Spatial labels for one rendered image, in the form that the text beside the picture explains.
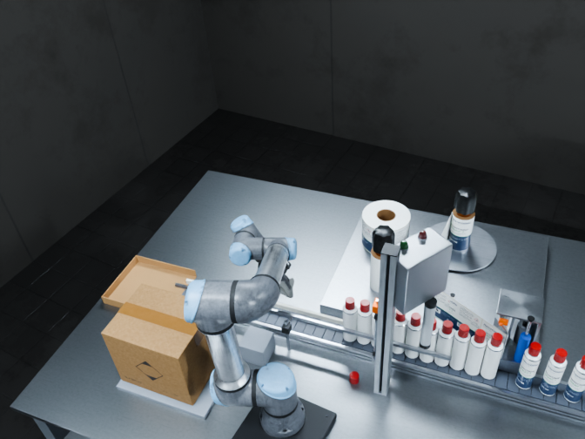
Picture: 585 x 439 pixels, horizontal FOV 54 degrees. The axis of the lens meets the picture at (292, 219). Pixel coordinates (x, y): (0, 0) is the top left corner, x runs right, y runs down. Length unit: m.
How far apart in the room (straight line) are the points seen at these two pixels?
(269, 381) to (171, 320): 0.40
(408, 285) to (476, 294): 0.77
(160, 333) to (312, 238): 0.95
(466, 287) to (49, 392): 1.62
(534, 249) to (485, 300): 0.38
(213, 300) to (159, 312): 0.53
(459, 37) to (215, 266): 2.37
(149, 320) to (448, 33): 2.87
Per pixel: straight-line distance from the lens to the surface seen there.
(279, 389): 1.82
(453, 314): 2.14
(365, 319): 2.04
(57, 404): 2.30
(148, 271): 2.61
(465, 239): 2.47
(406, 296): 1.66
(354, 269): 2.41
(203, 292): 1.54
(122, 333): 2.02
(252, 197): 2.89
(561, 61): 4.05
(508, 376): 2.16
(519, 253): 2.58
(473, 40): 4.10
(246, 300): 1.51
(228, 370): 1.77
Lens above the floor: 2.60
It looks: 40 degrees down
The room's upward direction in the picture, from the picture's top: 5 degrees counter-clockwise
